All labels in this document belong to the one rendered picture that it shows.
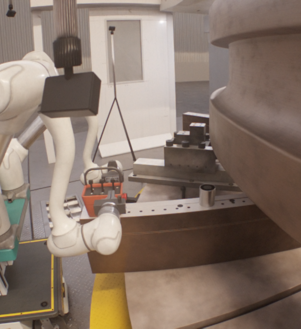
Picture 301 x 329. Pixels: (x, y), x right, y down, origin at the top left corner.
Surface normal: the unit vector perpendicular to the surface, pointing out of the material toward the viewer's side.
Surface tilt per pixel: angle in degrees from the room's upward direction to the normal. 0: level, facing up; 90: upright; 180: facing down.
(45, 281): 0
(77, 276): 0
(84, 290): 0
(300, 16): 90
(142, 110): 90
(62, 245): 80
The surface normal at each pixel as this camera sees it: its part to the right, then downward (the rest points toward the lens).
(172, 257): 0.10, 0.37
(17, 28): 0.44, 0.33
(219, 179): -0.29, 0.37
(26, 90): 0.95, 0.11
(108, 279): -0.04, -0.93
